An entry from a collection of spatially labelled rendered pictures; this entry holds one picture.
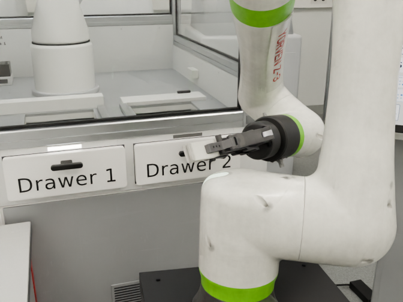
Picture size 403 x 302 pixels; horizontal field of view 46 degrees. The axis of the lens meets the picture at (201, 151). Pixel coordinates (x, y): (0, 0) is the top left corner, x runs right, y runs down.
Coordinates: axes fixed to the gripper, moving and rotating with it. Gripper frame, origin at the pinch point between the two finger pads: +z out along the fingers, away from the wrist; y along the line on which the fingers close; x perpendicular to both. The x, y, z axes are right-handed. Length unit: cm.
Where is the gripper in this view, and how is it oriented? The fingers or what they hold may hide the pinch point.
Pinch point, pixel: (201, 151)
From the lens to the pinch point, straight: 79.6
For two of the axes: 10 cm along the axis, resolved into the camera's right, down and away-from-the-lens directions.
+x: -3.0, -9.5, 1.1
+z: -6.3, 1.2, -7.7
